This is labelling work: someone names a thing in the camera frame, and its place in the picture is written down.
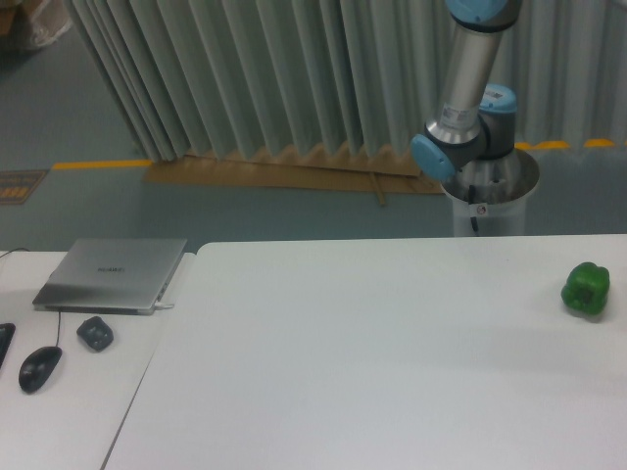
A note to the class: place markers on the green bell pepper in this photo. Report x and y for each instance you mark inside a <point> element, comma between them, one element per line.
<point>586,288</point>

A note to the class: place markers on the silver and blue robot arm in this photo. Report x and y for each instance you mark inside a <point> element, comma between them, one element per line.
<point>456,134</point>

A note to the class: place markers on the clear plastic bag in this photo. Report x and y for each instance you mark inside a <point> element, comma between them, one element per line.
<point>42,23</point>

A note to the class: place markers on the floor warning sticker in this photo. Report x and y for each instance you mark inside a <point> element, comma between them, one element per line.
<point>18,185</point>

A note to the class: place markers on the silver closed laptop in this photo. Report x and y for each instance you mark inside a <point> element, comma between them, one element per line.
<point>112,275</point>

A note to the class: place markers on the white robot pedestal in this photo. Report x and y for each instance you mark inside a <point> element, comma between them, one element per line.
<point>489,197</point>

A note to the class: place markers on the pale green pleated curtain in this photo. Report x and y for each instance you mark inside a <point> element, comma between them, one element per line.
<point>240,77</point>

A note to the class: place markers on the black keyboard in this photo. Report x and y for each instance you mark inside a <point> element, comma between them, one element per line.
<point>7,332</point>

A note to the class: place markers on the cardboard box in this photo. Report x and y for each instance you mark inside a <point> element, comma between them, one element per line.
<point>8,10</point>

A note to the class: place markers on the black computer mouse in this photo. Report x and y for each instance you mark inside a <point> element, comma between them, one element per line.
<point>38,367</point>

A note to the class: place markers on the brown cardboard sheet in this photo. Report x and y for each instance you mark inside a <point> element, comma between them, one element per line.
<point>383,174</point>

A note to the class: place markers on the dark grey earbuds case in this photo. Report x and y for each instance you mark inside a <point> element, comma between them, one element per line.
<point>95,333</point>

